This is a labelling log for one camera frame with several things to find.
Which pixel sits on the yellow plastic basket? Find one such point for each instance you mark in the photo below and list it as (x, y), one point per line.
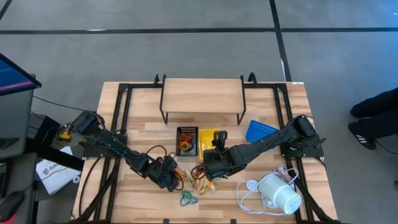
(203, 137)

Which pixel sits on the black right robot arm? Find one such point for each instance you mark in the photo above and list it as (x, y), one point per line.
(264, 146)

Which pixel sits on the person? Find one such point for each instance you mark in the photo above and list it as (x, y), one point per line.
(373, 124)

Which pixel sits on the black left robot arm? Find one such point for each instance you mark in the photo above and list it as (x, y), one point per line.
(115, 144)

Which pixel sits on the white round puck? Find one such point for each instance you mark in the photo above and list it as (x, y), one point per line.
(252, 185)

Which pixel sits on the black metal table frame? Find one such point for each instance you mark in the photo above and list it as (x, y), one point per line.
(122, 87)

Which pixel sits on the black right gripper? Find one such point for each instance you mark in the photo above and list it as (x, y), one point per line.
(220, 163)

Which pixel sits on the green rubber band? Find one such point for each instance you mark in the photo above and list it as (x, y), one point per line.
(183, 194)

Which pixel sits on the black plastic basket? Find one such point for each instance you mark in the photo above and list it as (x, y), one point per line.
(178, 152)

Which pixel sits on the small yellow tool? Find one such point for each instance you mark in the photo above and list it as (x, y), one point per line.
(65, 135)

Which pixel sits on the black computer mouse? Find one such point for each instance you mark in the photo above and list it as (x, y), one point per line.
(11, 205)

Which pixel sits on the blue plastic basket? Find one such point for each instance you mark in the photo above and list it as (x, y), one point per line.
(258, 129)

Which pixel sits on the thin red rubber band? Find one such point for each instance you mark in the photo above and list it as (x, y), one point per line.
(194, 172)

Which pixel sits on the computer monitor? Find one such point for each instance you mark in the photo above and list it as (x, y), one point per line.
(15, 124)

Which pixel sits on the blue rubber band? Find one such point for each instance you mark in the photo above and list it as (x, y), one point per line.
(194, 201)

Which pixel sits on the white cylindrical device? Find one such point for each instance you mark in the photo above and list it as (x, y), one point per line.
(280, 194)

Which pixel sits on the yellow rubber band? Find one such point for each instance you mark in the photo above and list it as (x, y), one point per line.
(181, 146)

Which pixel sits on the wooden shelf riser black legs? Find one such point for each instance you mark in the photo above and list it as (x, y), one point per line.
(202, 95)

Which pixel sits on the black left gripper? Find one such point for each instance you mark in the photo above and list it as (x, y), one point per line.
(163, 172)

